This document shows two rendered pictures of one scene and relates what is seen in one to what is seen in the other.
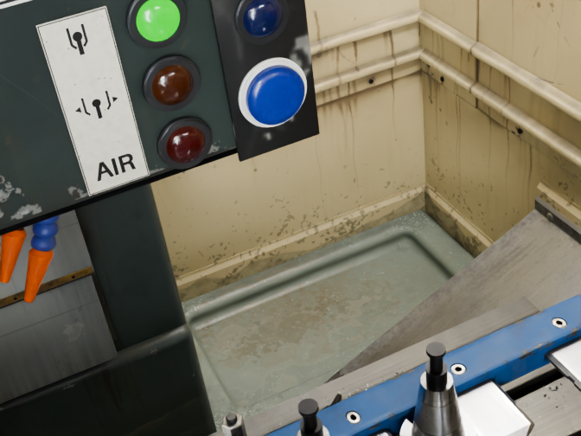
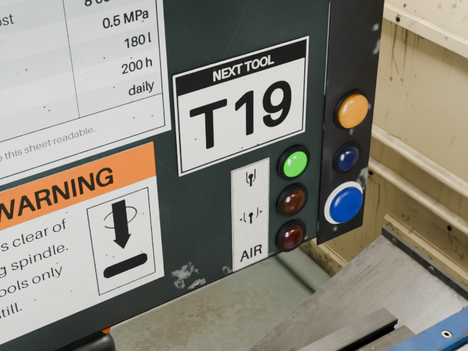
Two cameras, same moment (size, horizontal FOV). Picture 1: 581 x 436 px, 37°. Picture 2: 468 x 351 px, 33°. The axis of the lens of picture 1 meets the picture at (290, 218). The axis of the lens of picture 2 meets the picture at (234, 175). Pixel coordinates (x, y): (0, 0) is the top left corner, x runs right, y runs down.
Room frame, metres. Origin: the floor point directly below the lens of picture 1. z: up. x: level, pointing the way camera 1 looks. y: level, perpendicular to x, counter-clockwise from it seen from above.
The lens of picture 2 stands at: (-0.08, 0.18, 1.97)
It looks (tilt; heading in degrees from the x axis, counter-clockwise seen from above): 34 degrees down; 348
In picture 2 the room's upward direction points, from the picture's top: 1 degrees counter-clockwise
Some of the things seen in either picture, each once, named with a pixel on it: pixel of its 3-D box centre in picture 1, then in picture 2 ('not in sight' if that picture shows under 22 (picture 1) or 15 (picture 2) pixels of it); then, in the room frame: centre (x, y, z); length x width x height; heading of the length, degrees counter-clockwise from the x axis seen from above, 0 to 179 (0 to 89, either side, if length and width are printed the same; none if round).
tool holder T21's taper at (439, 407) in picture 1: (437, 408); not in sight; (0.47, -0.10, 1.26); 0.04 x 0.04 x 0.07
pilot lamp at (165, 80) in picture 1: (172, 84); (292, 201); (0.36, 0.04, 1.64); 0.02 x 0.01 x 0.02; 110
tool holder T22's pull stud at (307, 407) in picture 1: (310, 421); not in sight; (0.43, 0.01, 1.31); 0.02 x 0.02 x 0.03
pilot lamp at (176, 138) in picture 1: (185, 144); (292, 236); (0.36, 0.04, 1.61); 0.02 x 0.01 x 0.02; 110
